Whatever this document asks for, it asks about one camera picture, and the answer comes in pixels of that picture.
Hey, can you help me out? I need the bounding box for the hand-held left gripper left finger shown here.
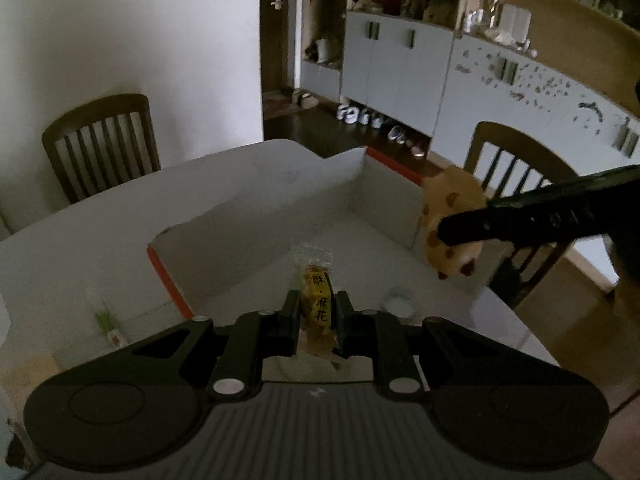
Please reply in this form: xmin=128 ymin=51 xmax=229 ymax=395
xmin=120 ymin=290 xmax=303 ymax=402

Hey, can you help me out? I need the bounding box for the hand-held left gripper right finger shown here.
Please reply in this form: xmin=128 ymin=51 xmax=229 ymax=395
xmin=335 ymin=290 xmax=521 ymax=402

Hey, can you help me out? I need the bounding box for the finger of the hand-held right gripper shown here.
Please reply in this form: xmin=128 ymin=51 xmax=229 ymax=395
xmin=437 ymin=196 xmax=640 ymax=247
xmin=487 ymin=164 xmax=640 ymax=211

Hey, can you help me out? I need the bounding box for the yellow label snack packet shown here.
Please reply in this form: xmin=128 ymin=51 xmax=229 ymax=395
xmin=295 ymin=242 xmax=347 ymax=368

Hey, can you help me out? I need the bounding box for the cookie shaped plush toy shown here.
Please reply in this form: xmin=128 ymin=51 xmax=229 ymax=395
xmin=421 ymin=166 xmax=489 ymax=280

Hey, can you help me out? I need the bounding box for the red cardboard box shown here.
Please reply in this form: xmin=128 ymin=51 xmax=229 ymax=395
xmin=146 ymin=145 xmax=488 ymax=321

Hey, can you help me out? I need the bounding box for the brown wooden slatted chair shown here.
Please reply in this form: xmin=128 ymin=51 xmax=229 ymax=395
xmin=41 ymin=93 xmax=162 ymax=205
xmin=462 ymin=121 xmax=583 ymax=311

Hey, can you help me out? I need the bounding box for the white box on shelf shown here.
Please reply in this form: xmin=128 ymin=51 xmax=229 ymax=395
xmin=500 ymin=4 xmax=532 ymax=43

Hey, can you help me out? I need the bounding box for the row of shoes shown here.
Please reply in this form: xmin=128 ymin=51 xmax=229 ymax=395
xmin=336 ymin=102 xmax=429 ymax=157

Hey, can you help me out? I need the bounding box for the green snack packet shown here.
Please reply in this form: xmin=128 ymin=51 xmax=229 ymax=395
xmin=92 ymin=300 xmax=126 ymax=348

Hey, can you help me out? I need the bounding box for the tall glass jar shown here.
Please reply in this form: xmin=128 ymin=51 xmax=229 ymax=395
xmin=482 ymin=0 xmax=504 ymax=31

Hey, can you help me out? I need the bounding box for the dark wooden door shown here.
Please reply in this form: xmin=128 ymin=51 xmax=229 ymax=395
xmin=260 ymin=0 xmax=304 ymax=100

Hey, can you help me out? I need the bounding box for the white bag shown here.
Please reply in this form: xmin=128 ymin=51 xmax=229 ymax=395
xmin=315 ymin=37 xmax=342 ymax=64

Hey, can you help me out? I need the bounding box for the white wall cabinet unit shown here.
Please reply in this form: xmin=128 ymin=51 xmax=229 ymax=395
xmin=299 ymin=0 xmax=640 ymax=161

